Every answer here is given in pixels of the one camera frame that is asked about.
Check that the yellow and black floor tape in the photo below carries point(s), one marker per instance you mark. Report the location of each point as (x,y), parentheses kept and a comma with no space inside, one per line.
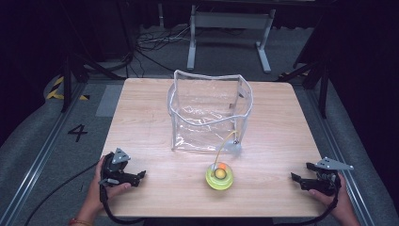
(56,91)

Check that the person's right hand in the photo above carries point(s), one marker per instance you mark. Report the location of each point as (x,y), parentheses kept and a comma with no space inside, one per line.
(343,204)

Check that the person's left hand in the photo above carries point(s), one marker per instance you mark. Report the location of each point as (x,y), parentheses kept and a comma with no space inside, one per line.
(97,191)

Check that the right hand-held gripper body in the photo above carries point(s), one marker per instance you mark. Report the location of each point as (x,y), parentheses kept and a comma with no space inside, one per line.
(323,183)

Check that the black tripod stand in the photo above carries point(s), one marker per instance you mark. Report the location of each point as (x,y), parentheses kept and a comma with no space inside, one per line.
(323,81)
(67,78)

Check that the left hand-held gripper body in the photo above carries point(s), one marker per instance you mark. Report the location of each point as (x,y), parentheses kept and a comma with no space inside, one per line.
(114,171)

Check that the grey metal desk frame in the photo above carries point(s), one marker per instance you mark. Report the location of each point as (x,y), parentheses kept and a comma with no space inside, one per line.
(230,20)

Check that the aluminium floor rail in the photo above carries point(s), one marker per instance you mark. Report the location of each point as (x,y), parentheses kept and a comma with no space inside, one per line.
(34,163)
(342,157)

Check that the clear plastic bag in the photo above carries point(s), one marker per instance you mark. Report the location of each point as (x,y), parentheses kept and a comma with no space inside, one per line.
(207,113)

